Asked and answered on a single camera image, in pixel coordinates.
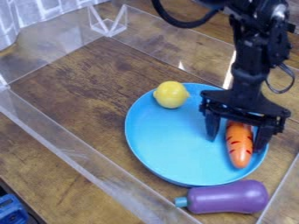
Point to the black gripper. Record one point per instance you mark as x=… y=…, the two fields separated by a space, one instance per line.
x=244 y=104

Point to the blue round plate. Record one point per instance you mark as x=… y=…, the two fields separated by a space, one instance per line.
x=169 y=140

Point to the blue plastic crate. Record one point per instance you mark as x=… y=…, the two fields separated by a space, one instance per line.
x=13 y=212

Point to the yellow toy lemon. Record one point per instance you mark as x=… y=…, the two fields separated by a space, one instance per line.
x=172 y=94

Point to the orange toy carrot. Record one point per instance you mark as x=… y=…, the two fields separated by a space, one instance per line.
x=240 y=138

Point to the white curtain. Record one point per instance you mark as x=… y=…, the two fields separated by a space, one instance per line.
x=22 y=13

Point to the purple toy eggplant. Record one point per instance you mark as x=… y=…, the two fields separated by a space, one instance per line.
x=242 y=197

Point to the clear acrylic enclosure wall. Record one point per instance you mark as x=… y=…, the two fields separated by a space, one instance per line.
x=71 y=76

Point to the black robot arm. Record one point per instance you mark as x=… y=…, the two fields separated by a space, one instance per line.
x=260 y=23

